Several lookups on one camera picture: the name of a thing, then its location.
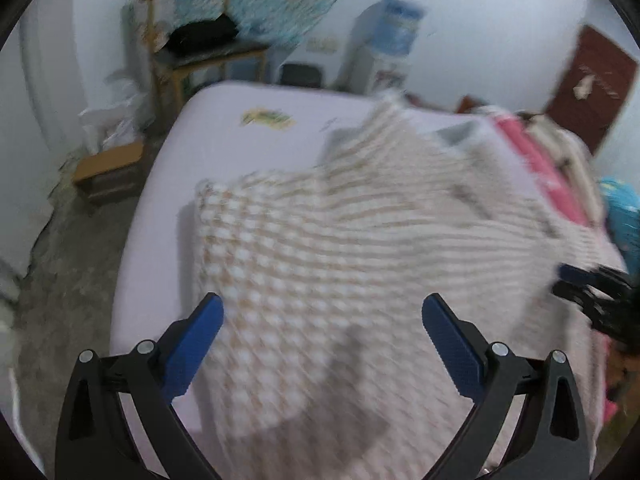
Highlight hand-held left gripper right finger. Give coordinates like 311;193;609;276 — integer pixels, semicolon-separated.
421;293;591;480

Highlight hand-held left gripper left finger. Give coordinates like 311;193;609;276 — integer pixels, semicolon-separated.
55;292;224;480

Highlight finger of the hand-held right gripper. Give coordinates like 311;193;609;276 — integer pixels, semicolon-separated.
557;262;608;287
551;280;598;313

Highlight beige white checkered knit garment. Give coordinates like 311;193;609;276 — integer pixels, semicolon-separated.
192;92;631;480

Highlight beige clothes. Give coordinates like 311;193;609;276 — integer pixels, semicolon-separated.
520;115;603;211

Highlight pink blanket with white print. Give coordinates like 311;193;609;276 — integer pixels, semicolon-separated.
492;112;621;426

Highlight brown door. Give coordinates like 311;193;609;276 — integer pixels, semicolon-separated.
545;25;640;156

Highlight small wooden stool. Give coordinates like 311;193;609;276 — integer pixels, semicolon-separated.
72;140;148;206

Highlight bed with pink printed sheet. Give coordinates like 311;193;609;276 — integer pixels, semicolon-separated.
110;80;631;480

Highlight white plastic bag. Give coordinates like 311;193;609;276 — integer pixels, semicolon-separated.
80;67;151;156

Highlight wooden chair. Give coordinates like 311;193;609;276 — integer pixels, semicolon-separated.
140;0;271;121

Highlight black box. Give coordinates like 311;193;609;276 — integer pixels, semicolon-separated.
280;62;323;87

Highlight white water dispenser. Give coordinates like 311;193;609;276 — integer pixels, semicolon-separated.
345;2;416;96

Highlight black bag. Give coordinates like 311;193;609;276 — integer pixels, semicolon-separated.
167;14;240;56

